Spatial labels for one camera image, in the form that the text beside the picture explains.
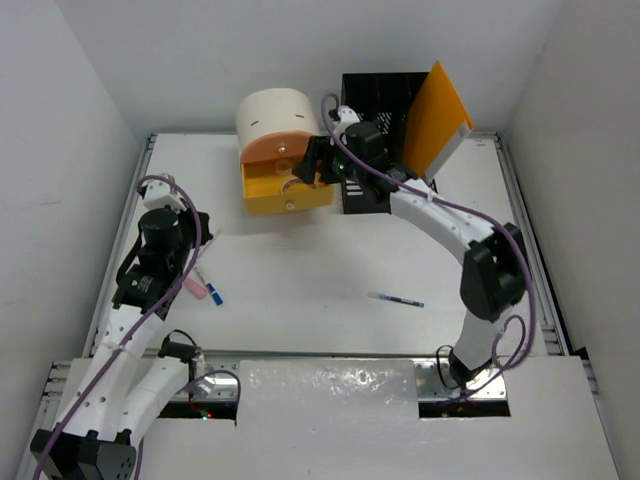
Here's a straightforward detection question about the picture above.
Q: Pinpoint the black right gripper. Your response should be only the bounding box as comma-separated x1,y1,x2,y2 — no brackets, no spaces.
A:
294,135,366,184

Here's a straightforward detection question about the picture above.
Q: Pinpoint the beige masking tape roll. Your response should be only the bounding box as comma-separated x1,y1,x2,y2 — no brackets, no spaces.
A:
280,178,302,193

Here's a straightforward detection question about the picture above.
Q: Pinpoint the yellow drawer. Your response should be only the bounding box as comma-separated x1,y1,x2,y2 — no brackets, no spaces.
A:
241,158,335,216

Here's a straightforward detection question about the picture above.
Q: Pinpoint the pink top drawer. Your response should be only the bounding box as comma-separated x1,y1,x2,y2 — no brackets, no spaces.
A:
240,130,311,164

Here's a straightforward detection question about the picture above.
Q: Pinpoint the cream round drawer cabinet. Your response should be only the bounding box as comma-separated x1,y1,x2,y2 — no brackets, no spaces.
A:
235,88,320,155

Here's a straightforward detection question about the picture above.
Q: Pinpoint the black mesh file organizer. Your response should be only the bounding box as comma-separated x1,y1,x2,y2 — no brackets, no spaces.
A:
338,72,428,215

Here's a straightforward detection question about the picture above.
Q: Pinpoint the orange notebook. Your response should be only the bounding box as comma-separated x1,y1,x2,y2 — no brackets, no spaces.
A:
403,61,474,180

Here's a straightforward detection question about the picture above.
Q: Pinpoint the blue gel pen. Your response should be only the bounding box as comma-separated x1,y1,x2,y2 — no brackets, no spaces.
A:
367,291,424,308

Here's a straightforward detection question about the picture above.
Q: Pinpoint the clear tape roll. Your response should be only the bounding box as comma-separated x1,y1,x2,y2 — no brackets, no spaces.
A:
274,159,293,177

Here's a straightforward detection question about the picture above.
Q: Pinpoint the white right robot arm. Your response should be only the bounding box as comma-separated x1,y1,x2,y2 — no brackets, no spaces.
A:
293,122,532,387

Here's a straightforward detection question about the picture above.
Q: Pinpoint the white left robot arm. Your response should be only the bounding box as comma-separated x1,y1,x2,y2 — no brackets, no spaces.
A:
30,206,213,479

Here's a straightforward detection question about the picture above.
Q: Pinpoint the pink eraser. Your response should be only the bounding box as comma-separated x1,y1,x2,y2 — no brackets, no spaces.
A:
183,278,208,300

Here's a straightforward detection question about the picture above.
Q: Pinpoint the white blue marker pen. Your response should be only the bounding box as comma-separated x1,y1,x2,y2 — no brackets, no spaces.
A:
194,267,223,306

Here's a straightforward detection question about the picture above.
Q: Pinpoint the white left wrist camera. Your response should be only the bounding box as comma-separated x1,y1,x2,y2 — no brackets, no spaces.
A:
141,174,185,212

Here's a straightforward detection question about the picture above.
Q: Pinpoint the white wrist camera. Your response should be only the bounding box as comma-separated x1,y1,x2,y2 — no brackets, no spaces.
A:
141,174,185,212
329,105,361,137

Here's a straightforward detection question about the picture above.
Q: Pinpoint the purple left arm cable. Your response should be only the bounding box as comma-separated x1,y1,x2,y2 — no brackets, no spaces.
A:
32,173,242,480

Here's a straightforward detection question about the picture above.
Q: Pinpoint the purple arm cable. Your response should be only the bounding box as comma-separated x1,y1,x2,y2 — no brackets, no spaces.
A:
321,91,537,404
32,173,242,480

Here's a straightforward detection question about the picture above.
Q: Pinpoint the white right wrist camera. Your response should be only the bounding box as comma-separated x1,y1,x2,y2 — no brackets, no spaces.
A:
329,105,361,137

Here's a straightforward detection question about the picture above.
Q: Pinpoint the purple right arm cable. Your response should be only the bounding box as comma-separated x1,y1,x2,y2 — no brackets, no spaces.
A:
321,91,537,404

